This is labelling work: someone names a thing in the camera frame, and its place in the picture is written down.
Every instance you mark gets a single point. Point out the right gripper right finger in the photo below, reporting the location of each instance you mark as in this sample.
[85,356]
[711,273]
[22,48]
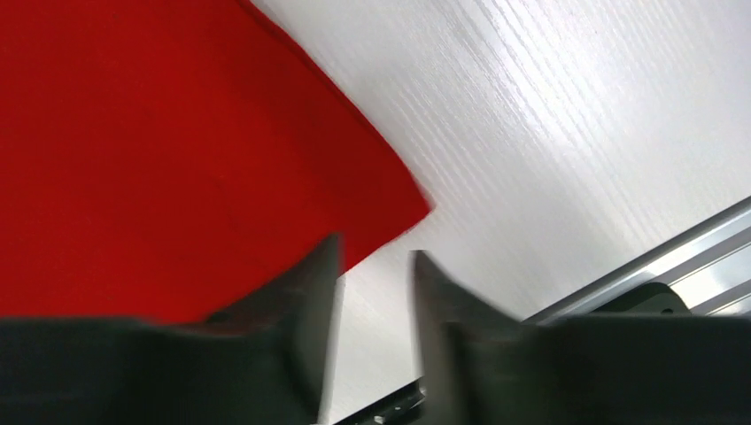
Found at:
[480,366]

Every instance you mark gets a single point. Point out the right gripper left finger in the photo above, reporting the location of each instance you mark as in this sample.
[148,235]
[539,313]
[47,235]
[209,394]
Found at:
[260,360]

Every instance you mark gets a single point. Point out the red t shirt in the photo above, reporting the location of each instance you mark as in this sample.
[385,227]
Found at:
[163,159]

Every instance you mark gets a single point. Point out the aluminium front rail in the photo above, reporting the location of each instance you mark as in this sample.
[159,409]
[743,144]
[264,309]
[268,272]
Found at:
[707,267]

